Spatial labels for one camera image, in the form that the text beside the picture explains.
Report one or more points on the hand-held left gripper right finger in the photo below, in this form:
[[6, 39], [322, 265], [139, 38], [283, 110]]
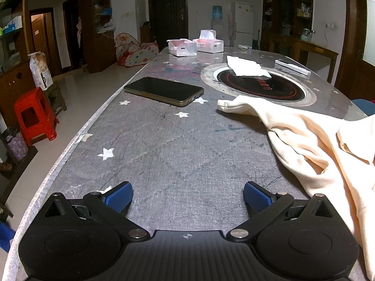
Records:
[[256, 198]]

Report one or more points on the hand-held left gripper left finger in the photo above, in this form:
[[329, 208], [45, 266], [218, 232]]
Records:
[[120, 195]]

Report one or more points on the cream shirt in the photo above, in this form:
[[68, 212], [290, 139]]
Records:
[[307, 152]]

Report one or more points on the round built-in induction cooktop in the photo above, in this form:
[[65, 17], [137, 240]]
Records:
[[263, 89]]

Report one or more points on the black smartphone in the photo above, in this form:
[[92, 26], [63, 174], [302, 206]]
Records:
[[164, 90]]

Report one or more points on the floral patterned container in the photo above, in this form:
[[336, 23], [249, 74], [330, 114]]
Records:
[[17, 146]]

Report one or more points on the small wooden stool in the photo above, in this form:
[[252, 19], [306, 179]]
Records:
[[57, 96]]

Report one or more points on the red plastic stool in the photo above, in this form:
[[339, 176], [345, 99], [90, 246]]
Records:
[[32, 114]]

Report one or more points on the white tissue paper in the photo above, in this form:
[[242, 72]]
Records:
[[246, 66]]

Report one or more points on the blue chair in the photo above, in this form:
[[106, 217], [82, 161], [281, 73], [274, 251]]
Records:
[[363, 106]]

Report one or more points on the polka dot play tent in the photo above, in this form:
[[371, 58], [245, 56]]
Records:
[[134, 51]]

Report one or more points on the white paper bag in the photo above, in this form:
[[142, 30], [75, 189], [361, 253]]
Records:
[[41, 70]]

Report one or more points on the small white paper scrap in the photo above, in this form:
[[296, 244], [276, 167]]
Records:
[[245, 47]]

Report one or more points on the white tissue box pink pack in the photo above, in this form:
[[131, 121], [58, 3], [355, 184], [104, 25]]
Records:
[[181, 48]]

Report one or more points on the wooden desk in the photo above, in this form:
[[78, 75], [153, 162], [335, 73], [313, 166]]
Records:
[[316, 49]]

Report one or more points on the glass jars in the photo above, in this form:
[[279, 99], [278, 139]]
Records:
[[307, 35]]

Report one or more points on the tall narrow wooden shelf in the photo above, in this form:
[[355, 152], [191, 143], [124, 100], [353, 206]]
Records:
[[99, 26]]

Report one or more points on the white refrigerator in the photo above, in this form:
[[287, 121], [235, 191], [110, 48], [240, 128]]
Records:
[[242, 20]]

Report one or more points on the wooden door frosted glass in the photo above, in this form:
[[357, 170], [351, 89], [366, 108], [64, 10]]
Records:
[[357, 49]]

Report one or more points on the wooden shelf cabinet with boxes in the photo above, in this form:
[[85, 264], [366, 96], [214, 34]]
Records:
[[11, 49]]

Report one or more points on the wooden display cabinet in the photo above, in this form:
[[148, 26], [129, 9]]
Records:
[[281, 14]]

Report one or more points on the blue water bottle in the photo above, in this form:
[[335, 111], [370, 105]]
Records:
[[217, 12]]

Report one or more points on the dark wooden door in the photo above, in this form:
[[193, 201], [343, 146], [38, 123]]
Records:
[[168, 11]]

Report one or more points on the white wall socket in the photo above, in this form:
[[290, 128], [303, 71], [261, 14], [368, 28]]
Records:
[[330, 26]]

